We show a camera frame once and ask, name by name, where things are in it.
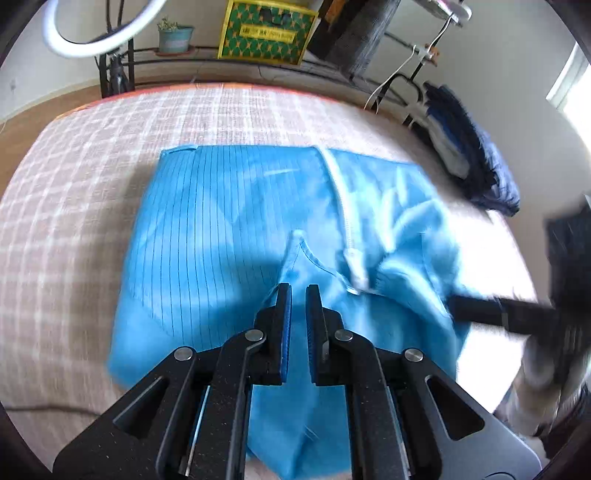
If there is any person's right forearm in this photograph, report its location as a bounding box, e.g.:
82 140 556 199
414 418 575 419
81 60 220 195
538 392 591 462

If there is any person's right hand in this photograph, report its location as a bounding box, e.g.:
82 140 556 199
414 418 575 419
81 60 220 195
508 332 591 439

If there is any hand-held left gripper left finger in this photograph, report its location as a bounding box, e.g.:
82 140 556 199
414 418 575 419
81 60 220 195
53 282 294 480

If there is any grey plaid coat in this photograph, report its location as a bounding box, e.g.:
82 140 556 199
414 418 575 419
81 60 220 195
325 0 402 79

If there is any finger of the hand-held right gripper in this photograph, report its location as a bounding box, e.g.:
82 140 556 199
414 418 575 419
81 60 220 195
450 295 555 335

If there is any yellow green crate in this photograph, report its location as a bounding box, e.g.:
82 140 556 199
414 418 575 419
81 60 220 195
217 0 320 65

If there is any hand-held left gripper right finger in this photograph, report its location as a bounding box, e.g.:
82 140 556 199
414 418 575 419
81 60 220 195
305 284 541 480

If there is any white ring light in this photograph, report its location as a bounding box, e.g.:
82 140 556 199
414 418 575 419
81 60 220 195
44 0 167 97

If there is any window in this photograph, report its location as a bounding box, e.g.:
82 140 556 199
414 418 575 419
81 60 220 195
545 44 591 139

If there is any black metal clothes rack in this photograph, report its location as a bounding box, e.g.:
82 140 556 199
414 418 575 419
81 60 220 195
95 0 444 125

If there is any navy quilted jacket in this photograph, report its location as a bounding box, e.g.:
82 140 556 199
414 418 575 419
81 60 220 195
422 82 522 217

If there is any small potted plant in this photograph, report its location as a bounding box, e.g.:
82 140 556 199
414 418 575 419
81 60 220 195
156 17 195 55

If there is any orange bed sheet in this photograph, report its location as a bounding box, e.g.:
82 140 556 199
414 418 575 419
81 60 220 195
55 82 296 121

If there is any beige checked blanket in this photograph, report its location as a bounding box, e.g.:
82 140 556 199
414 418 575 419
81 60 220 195
0 83 541 462

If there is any light blue jacket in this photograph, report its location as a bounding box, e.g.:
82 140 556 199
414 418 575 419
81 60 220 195
107 144 472 478

